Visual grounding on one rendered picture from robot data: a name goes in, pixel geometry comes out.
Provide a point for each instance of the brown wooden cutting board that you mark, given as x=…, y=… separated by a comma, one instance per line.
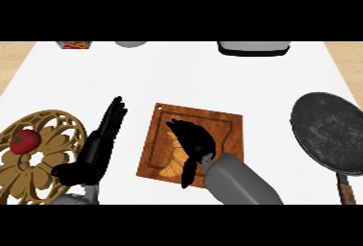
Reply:
x=190, y=144

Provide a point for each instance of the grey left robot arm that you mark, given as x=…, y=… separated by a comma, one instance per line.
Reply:
x=81, y=195

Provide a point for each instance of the golden ornate trivet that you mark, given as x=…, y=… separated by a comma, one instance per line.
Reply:
x=44, y=160

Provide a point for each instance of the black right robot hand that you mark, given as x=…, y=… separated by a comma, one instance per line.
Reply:
x=196, y=137

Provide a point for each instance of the red and yellow box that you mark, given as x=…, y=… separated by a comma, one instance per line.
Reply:
x=75, y=44

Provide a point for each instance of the golden croissant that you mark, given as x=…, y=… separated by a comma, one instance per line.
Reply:
x=175, y=163

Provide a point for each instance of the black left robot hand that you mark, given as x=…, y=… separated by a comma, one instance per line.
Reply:
x=101, y=147

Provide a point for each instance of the red tomato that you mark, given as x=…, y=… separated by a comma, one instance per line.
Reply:
x=25, y=141

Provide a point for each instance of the dark grey frying pan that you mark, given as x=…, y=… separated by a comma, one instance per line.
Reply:
x=331, y=134

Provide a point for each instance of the grey round object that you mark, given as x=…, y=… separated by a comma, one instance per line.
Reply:
x=131, y=44

